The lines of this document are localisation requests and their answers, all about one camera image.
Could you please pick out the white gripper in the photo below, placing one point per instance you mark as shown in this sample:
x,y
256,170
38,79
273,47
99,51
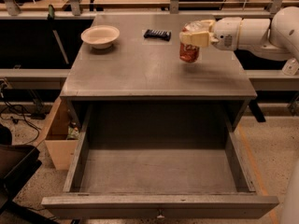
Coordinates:
x,y
226,34

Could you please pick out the red coke can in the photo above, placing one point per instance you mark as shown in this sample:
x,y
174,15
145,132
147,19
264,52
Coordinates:
x,y
188,53

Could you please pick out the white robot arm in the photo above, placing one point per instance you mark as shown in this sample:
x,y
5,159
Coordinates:
x,y
276,39

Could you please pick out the grey cabinet counter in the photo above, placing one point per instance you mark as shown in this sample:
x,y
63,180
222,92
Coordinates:
x,y
150,68

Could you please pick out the open grey top drawer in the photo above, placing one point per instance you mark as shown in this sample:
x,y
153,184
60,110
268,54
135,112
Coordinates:
x,y
135,158

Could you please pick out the dark blue snack bar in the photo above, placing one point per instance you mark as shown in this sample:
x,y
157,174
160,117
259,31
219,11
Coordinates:
x,y
164,35

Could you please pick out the white bowl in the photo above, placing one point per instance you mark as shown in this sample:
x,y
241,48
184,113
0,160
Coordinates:
x,y
100,36

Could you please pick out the wooden box on floor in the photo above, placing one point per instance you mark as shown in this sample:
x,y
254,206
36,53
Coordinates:
x,y
60,145

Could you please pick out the black chair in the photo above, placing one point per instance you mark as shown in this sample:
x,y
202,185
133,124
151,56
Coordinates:
x,y
17,165

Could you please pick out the green-handled tool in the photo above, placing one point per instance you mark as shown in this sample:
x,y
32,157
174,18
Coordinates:
x,y
51,18

